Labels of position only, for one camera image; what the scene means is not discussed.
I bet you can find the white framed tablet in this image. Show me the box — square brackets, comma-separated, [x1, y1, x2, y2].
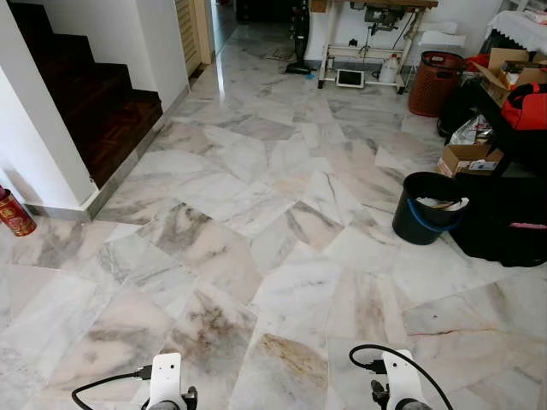
[335, 68, 367, 90]

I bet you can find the black upright vacuum cleaner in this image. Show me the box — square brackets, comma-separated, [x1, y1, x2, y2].
[284, 0, 314, 76]

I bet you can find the large open cardboard box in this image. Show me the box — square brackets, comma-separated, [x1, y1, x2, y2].
[466, 47, 547, 104]

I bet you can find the large black bag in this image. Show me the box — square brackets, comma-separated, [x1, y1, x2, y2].
[448, 161, 547, 268]

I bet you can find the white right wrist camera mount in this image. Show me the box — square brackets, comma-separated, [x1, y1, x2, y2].
[381, 348, 426, 407]

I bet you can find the small open cardboard box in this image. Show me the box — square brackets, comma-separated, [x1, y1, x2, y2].
[437, 139, 506, 179]

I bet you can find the white plastic jug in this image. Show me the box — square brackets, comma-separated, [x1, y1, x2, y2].
[378, 53, 403, 85]

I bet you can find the black bucket with blue handle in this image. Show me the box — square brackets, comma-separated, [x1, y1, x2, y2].
[391, 172, 470, 247]

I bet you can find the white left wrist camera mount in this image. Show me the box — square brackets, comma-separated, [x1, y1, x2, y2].
[147, 353, 185, 407]

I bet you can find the table with white cloth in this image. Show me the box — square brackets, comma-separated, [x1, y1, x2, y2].
[486, 9, 547, 55]

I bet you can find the red and black bag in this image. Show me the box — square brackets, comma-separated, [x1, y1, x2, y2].
[501, 82, 547, 132]

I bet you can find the sewing machine table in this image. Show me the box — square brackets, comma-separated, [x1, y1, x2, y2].
[309, 0, 439, 94]

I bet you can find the white storage box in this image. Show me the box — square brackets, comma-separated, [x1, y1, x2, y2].
[416, 31, 468, 62]

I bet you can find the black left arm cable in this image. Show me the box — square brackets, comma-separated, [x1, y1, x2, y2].
[72, 365, 154, 410]

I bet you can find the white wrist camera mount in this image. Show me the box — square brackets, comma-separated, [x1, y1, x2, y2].
[147, 353, 185, 407]
[381, 348, 426, 407]

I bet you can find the brown plastic laundry basket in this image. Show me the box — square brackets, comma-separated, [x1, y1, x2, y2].
[408, 50, 468, 119]

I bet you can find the black backpack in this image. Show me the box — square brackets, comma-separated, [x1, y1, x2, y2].
[437, 79, 493, 143]

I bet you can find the light wooden louvre door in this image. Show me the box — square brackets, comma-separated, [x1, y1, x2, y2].
[174, 0, 215, 79]

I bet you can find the dark wooden staircase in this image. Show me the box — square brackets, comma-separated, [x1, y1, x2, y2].
[7, 0, 164, 190]

